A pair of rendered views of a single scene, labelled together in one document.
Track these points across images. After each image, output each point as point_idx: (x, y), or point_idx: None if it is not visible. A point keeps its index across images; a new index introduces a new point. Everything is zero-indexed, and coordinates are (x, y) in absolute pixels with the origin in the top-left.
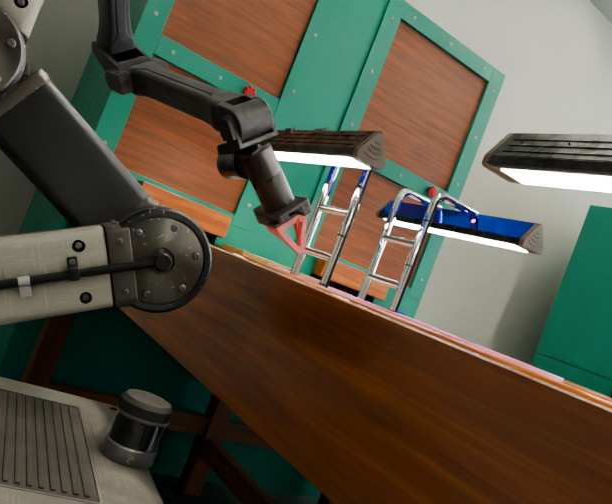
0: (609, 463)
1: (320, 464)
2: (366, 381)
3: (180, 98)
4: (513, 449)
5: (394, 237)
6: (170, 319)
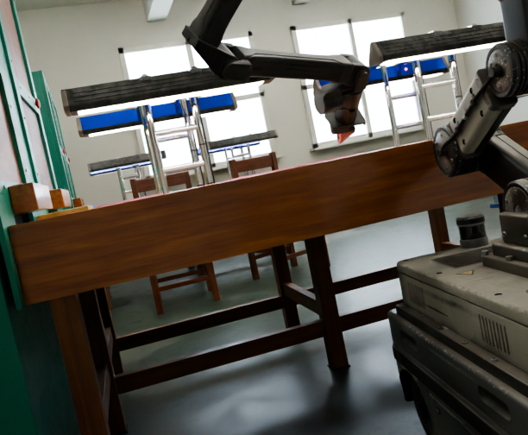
0: None
1: None
2: None
3: (305, 69)
4: None
5: (164, 137)
6: (372, 205)
